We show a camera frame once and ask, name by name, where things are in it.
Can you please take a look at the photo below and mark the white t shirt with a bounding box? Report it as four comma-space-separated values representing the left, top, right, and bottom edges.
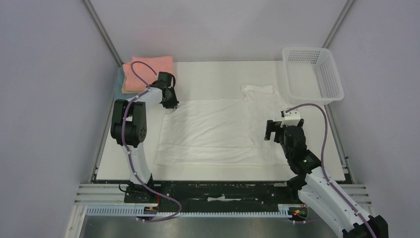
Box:
156, 85, 287, 166

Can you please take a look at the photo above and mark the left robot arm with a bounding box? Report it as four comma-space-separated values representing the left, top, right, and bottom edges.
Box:
110, 72, 179, 202

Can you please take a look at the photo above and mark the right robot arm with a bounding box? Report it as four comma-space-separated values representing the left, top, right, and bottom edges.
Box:
264, 119, 389, 238

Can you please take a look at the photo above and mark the folded pink t shirt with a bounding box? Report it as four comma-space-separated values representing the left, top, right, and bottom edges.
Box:
122, 56, 174, 92

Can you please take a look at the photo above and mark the folded blue t shirt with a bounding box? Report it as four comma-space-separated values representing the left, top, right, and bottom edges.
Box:
113, 67, 137, 101

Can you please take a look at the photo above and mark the white plastic basket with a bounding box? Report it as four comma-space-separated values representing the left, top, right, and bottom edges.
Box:
282, 47, 344, 105

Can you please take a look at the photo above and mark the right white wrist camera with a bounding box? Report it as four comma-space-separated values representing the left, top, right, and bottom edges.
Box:
280, 110, 302, 127

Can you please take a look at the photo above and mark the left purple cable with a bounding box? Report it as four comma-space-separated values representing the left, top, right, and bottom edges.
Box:
120, 61, 183, 223

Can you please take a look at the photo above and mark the purple cable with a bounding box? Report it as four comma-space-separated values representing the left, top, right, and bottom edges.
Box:
120, 61, 183, 223
285, 103, 378, 238

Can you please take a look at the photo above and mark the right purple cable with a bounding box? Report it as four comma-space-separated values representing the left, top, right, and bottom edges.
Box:
285, 103, 378, 238

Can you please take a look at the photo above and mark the aluminium frame rail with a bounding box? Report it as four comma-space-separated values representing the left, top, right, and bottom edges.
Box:
75, 184, 372, 207

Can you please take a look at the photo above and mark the white slotted cable duct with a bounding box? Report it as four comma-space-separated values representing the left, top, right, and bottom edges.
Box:
85, 205, 292, 219

